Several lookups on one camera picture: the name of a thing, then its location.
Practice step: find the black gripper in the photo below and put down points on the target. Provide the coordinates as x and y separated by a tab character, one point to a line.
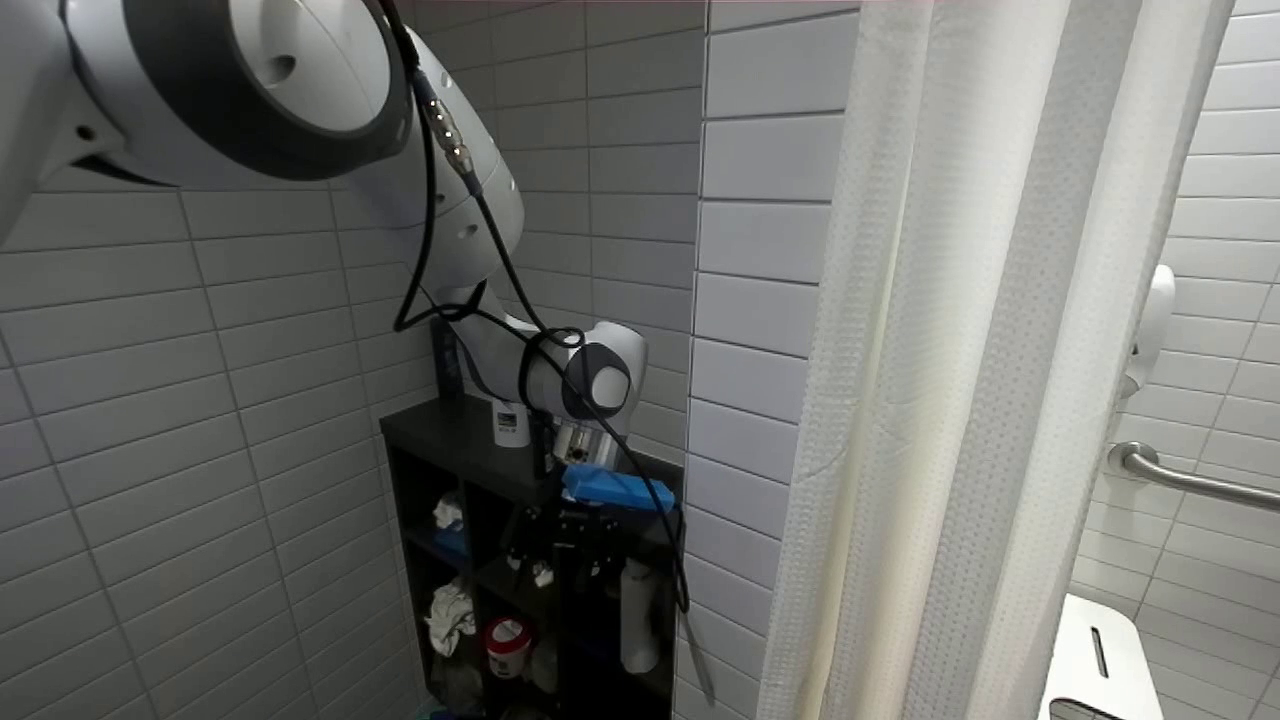
580	538

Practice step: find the small black bottle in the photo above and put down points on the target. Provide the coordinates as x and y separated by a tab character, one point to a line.
542	454

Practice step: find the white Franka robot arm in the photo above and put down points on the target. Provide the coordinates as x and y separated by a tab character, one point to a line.
201	82

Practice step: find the plain white bottle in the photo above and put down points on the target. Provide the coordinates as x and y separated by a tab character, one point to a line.
639	613

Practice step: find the tall dark grey bottle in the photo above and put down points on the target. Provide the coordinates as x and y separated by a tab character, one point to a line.
445	361

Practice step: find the small white item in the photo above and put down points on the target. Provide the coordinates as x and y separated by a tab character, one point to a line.
542	576

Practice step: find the small blue box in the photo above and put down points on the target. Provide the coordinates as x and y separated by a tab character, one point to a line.
455	546

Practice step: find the red and white container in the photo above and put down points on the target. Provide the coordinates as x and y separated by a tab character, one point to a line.
505	645

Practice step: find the crumpled white cloth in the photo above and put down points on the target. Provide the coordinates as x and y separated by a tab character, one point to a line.
448	618
445	510

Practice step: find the black cubby shelf unit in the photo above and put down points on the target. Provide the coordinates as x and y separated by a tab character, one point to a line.
440	435

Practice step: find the white shower curtain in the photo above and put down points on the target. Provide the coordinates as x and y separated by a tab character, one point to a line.
935	400

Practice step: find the white shower seat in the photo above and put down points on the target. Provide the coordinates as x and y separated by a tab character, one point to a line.
1135	673

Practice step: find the metal grab bar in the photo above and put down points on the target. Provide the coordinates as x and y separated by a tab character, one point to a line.
1186	479

